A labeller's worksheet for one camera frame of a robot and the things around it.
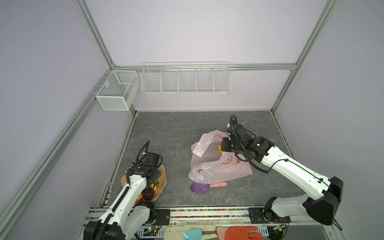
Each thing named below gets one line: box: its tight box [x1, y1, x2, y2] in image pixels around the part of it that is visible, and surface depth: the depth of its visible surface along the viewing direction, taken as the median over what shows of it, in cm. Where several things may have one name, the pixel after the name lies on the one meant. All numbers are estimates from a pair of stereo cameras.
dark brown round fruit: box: [142, 187, 155, 201], surface depth 77 cm
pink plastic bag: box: [188, 130, 253, 184], surface depth 77 cm
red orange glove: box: [216, 226, 264, 240], surface depth 70 cm
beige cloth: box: [164, 224, 217, 240], surface depth 71 cm
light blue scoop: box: [183, 228, 203, 240], surface depth 70 cm
